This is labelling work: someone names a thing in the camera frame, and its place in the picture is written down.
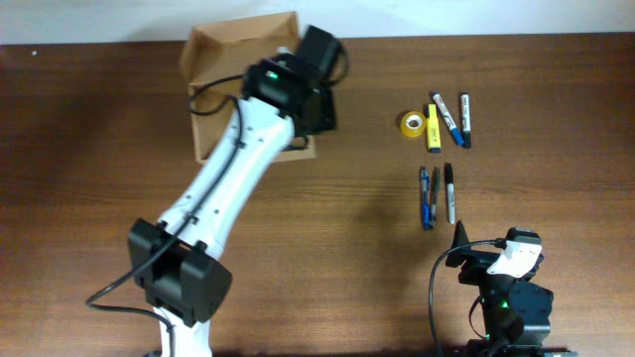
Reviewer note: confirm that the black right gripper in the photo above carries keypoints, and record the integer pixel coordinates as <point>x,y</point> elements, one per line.
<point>478,263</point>

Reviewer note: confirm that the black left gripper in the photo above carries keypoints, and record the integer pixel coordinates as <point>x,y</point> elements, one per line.
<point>330,120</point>

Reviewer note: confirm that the brown cardboard box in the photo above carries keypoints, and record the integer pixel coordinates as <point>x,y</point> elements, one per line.
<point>218,50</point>

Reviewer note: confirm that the yellow highlighter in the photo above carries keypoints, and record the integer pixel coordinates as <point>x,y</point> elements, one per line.
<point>433,130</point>

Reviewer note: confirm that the blue capped whiteboard marker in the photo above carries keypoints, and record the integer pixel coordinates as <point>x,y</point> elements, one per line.
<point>453,129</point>

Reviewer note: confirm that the yellow tape roll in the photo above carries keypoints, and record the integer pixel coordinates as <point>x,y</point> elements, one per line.
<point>413,124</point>

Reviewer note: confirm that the black capped whiteboard marker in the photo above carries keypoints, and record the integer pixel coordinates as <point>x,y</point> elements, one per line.
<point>465,116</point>

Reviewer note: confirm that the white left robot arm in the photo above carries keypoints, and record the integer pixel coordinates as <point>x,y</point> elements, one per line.
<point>176,259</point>

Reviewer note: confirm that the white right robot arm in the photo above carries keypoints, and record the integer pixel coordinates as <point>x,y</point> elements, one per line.
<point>516,311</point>

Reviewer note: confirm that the black sharpie marker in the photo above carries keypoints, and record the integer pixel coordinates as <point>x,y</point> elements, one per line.
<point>449,189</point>

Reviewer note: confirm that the dark grey ballpoint pen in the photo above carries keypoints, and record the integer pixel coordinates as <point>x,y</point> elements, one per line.
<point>436,182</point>

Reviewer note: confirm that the blue ballpoint pen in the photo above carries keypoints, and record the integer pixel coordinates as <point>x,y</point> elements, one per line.
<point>425,185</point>

